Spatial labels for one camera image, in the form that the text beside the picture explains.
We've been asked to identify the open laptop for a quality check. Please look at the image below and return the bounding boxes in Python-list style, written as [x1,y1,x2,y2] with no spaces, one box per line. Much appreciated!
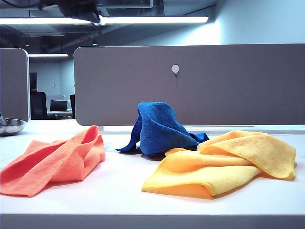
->
[49,100,69,112]

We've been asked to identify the stainless steel bowl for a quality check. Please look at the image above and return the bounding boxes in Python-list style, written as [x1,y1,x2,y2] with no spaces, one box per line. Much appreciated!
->
[0,118,26,136]

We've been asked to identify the orange microfibre rag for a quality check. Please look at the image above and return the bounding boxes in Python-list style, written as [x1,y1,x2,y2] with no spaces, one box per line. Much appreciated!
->
[0,125,106,198]

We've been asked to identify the wide grey desk divider panel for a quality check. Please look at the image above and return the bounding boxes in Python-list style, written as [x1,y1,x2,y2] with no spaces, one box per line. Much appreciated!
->
[73,43,305,126]

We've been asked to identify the short ceiling light strip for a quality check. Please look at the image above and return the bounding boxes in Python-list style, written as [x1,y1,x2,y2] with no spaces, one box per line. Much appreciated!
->
[27,53,69,58]

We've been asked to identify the white hexagonal adhesive hook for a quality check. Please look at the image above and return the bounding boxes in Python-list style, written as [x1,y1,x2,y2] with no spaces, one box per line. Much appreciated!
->
[171,64,180,88]

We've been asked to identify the narrow grey desk divider panel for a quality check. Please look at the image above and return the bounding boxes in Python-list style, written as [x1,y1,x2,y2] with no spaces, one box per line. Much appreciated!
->
[0,48,31,123]

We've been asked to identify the blue microfibre rag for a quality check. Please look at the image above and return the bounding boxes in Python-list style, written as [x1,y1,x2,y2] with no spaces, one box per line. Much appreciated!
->
[115,102,210,155]

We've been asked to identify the yellow microfibre rag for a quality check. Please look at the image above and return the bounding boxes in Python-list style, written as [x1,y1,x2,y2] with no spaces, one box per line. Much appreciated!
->
[141,130,297,199]

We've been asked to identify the black background screen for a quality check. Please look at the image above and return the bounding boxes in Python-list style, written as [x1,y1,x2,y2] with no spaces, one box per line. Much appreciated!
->
[29,73,38,91]

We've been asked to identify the long ceiling light strip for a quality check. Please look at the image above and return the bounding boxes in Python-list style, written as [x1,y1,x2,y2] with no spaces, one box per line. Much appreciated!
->
[0,16,209,25]

